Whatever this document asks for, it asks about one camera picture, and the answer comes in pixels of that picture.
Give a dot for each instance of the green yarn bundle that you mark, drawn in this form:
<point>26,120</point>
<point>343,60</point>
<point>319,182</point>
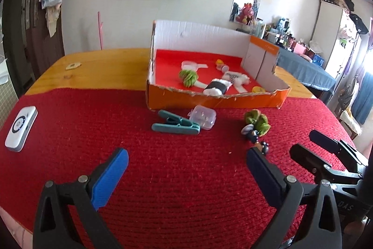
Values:
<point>258,122</point>
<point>188,78</point>

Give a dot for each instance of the small clear plastic box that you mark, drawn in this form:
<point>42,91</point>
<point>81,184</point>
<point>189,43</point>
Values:
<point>204,117</point>

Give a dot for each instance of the pink cloth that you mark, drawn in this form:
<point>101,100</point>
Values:
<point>14,231</point>

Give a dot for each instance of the white towel roll black band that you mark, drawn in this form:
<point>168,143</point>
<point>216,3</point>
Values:
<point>217,87</point>

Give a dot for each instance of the orange cardboard box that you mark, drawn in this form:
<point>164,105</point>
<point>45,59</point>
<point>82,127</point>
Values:
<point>180,98</point>

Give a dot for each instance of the beige cloth bag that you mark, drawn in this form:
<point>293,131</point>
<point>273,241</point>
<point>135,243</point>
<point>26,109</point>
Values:
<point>54,21</point>

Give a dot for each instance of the teal clothespin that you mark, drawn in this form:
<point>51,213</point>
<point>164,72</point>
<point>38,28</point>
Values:
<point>174,128</point>

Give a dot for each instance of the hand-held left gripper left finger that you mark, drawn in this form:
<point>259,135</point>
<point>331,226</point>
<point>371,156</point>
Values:
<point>110,179</point>

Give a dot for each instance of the small wooden tag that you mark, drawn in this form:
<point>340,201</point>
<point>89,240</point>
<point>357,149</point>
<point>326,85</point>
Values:
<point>72,65</point>

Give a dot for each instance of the blue-hat suction cup figurine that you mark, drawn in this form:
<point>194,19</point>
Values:
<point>253,135</point>

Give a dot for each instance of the red knitted blanket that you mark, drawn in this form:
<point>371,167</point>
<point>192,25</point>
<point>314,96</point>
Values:
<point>174,179</point>

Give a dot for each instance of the dark brown door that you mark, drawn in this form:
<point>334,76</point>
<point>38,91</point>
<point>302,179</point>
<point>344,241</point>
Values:
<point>43,47</point>

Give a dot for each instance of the yellow bottle cap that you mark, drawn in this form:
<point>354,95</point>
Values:
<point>258,89</point>

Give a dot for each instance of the yellow-haired suction cup figurine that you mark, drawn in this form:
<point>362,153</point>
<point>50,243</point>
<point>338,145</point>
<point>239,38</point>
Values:
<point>220,63</point>

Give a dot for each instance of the white portable device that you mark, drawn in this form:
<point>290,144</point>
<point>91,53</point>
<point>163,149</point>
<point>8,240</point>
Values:
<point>20,128</point>

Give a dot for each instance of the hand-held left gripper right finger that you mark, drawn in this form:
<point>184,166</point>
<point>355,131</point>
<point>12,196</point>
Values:
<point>263,179</point>

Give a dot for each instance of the pink bunny plush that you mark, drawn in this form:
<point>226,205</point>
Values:
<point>247,12</point>

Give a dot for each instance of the cluster of bottles and boxes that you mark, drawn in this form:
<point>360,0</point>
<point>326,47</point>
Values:
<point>291,42</point>

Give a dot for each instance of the white wardrobe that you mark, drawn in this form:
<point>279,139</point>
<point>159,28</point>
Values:
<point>329,30</point>

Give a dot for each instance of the blue cloth covered table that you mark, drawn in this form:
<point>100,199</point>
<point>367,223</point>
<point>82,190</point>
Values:
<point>306,71</point>

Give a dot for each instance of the clear round plastic lid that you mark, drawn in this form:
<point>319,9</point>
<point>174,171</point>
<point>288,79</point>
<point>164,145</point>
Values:
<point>189,65</point>

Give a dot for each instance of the pink stick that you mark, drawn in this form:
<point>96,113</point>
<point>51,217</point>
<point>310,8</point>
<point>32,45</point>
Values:
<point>100,33</point>

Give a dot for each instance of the white fluffy bow toy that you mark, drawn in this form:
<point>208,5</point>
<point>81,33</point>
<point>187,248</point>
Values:
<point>236,78</point>

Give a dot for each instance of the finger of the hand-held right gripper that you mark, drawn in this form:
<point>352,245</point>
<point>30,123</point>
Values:
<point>323,141</point>
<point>304,157</point>

